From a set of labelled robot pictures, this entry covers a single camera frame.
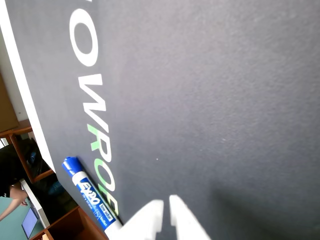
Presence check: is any open laptop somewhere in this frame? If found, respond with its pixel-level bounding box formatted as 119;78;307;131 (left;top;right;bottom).
21;207;39;240

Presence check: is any brown wooden shelf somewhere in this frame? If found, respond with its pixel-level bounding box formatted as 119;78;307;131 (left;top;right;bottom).
0;119;109;240

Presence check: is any person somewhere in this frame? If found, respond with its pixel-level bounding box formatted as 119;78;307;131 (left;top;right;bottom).
0;144;29;222

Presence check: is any blue Expo dry-erase marker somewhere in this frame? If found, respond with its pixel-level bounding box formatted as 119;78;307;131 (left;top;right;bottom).
61;156;125;237

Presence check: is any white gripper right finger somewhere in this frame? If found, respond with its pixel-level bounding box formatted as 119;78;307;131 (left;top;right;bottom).
169;194;212;240

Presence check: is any grey WOWROBO mat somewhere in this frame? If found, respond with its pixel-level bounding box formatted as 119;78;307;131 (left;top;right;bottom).
4;0;320;240

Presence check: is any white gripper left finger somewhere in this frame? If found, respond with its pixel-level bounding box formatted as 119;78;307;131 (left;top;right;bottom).
109;199;165;240

